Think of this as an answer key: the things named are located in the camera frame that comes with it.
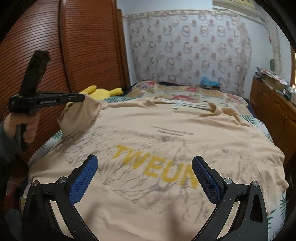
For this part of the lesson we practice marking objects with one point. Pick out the blue item on box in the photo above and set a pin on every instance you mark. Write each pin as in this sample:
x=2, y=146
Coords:
x=209, y=84

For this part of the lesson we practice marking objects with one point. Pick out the palm leaf print blanket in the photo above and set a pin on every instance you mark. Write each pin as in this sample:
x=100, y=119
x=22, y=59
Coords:
x=266, y=162

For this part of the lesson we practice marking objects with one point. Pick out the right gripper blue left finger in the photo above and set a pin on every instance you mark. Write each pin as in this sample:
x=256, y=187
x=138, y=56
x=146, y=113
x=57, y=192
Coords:
x=39, y=220

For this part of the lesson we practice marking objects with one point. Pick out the wooden sideboard cabinet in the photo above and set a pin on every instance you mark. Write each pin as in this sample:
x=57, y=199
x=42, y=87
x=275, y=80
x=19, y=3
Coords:
x=278, y=115

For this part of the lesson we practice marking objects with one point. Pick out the floral bed cover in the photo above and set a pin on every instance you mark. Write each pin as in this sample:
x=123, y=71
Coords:
x=189, y=94

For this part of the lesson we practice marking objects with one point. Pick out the circle pattern lace curtain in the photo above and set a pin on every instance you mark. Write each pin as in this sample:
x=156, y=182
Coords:
x=184, y=47

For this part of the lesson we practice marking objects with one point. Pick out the beige tied side curtain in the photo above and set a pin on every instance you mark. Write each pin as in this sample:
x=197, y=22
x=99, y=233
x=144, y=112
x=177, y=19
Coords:
x=275, y=42

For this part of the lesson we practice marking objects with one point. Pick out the beige printed t-shirt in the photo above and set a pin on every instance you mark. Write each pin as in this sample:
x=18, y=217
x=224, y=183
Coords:
x=161, y=166

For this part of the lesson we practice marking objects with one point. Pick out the yellow Pikachu plush toy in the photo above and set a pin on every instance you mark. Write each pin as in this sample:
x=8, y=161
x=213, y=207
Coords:
x=94, y=95

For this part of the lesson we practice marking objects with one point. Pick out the cardboard box on cabinet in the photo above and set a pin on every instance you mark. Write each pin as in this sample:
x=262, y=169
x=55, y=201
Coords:
x=271, y=79

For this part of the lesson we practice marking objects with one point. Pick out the brown louvered wardrobe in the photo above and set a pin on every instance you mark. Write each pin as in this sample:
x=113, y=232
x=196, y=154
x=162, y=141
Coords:
x=84, y=40

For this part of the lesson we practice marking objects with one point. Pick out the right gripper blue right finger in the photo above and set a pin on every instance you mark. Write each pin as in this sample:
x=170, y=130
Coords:
x=250, y=221

